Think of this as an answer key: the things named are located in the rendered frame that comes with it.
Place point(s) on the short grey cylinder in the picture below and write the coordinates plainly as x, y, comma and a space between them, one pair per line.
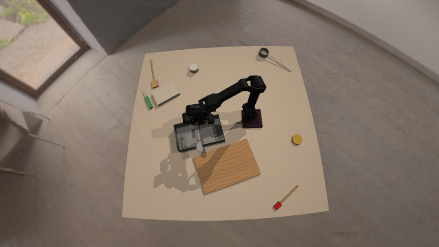
194, 68

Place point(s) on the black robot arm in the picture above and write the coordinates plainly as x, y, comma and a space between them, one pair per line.
214, 101

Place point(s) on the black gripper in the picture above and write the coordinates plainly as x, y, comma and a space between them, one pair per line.
201, 120

